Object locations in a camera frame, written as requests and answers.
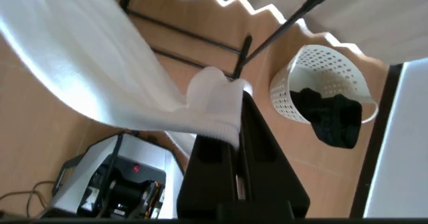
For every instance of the white laundry basket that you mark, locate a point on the white laundry basket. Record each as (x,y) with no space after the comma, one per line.
(321,67)

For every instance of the white printed t-shirt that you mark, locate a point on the white printed t-shirt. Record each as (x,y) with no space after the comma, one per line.
(100,67)

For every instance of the black clothes rack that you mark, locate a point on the black clothes rack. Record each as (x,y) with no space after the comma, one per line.
(242,57)

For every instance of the beige curtain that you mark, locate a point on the beige curtain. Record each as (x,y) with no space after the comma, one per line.
(368,23)

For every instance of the black garment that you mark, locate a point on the black garment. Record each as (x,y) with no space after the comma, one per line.
(327,120)

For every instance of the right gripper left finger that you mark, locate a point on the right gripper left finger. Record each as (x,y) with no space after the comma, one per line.
(207,190)

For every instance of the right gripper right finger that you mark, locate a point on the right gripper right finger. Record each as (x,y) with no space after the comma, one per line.
(274,190)

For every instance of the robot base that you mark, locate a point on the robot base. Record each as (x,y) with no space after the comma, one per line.
(133,150)

